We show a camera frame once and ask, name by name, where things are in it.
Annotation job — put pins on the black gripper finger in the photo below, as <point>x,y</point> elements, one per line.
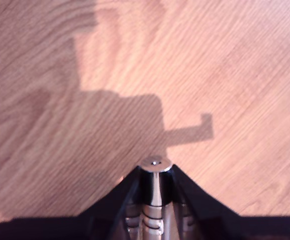
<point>117,200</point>
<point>197,202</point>

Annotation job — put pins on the metallic silver laser pointer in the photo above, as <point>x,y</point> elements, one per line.
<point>154,163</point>

